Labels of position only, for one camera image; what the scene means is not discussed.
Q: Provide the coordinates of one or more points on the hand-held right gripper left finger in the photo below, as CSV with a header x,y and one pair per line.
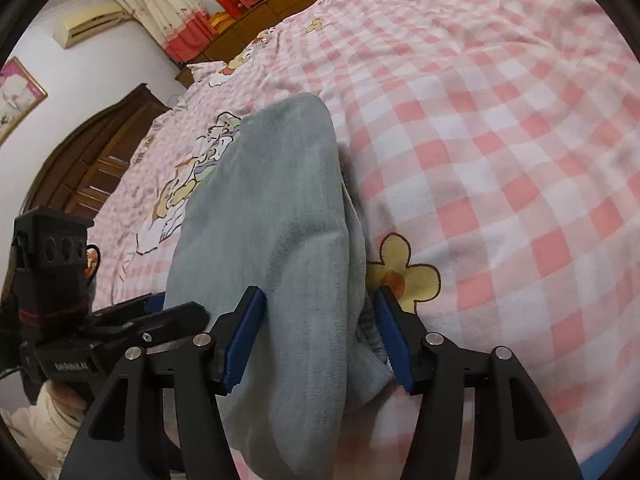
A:
x,y
245,340

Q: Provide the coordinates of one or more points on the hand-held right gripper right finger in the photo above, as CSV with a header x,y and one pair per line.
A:
x,y
395,340

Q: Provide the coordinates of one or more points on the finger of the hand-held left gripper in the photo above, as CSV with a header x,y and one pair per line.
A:
x,y
180,315
152,302

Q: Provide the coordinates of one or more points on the grey pants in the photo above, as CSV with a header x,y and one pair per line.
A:
x,y
280,210

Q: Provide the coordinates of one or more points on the person's left forearm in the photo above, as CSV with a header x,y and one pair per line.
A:
x,y
40,435

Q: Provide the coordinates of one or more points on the brown wooden headboard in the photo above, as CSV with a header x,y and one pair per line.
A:
x,y
95,160

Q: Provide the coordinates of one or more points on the pink checked printed bedsheet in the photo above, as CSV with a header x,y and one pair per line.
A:
x,y
500,135

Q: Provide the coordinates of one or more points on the white air conditioner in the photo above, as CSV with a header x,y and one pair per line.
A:
x,y
92,22

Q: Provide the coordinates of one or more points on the floral curtain with red hem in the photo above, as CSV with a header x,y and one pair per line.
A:
x,y
160,5

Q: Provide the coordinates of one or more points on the framed wall picture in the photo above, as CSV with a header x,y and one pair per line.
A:
x,y
17,95

